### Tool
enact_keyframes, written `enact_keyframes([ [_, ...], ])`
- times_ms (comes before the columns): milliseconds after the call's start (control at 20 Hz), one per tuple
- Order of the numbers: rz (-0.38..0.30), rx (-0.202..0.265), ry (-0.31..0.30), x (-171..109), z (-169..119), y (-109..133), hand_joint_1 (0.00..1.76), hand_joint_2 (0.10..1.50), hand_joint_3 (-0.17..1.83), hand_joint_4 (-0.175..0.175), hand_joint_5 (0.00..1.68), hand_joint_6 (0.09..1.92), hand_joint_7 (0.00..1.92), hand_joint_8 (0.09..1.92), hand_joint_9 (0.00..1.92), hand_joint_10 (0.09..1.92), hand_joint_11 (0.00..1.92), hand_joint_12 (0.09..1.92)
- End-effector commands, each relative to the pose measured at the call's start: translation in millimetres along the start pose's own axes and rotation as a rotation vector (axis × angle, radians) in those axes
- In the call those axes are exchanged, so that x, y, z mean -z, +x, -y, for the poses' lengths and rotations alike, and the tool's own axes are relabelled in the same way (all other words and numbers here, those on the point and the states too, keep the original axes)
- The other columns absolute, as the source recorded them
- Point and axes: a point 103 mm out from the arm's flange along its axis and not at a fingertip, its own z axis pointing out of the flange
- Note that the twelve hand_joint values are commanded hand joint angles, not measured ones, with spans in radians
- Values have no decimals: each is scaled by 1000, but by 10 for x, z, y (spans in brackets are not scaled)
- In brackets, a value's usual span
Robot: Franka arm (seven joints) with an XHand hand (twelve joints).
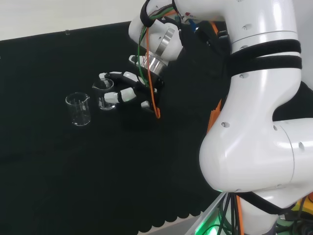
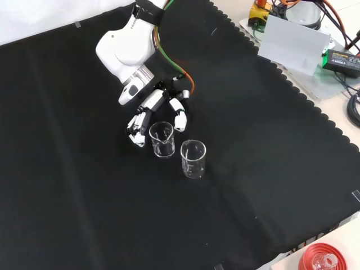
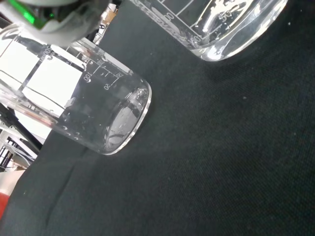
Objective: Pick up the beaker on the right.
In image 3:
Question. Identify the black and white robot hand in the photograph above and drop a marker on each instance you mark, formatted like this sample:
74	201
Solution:
61	27

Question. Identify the clear tape piece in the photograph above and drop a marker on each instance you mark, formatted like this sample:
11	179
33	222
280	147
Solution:
70	102

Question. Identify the black tripod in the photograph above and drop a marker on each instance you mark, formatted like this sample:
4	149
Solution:
17	125

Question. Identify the black bench cloth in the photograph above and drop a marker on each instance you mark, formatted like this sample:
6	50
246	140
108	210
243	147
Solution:
209	147

